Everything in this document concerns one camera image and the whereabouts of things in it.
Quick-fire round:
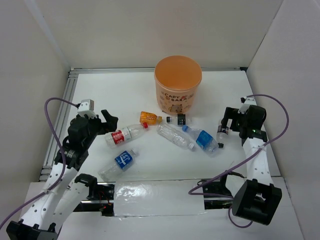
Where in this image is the blue label white cap bottle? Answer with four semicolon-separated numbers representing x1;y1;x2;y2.
98;149;139;182

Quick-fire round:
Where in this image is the black label small bottle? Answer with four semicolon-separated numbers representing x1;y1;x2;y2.
166;113;192;126

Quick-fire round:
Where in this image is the clear unlabelled plastic bottle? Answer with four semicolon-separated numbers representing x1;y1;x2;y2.
156;123;195;151

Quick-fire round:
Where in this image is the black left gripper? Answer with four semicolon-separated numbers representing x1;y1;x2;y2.
83;109;118;148

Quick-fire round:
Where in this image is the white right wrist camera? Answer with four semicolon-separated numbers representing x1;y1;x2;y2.
238;96;257;114

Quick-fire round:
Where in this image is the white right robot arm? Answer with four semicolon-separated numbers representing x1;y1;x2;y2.
221;104;282;226

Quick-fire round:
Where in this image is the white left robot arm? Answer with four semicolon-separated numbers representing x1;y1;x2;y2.
6;109;119;240

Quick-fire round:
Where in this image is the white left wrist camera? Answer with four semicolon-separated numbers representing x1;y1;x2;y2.
77;99;98;120

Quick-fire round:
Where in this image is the red label water bottle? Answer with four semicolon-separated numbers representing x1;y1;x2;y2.
104;122;149;148

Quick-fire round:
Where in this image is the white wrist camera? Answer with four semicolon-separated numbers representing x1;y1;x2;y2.
77;99;98;120
238;96;257;114

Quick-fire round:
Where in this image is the white taped front panel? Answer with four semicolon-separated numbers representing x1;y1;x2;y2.
113;180;206;217

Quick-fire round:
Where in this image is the dark label black cap bottle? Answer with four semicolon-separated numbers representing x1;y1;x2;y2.
216;119;229;149

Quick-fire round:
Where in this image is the orange capybara plastic bin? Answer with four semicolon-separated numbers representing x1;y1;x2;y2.
154;55;202;115

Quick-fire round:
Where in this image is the orange juice bottle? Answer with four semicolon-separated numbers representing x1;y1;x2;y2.
139;111;163;126

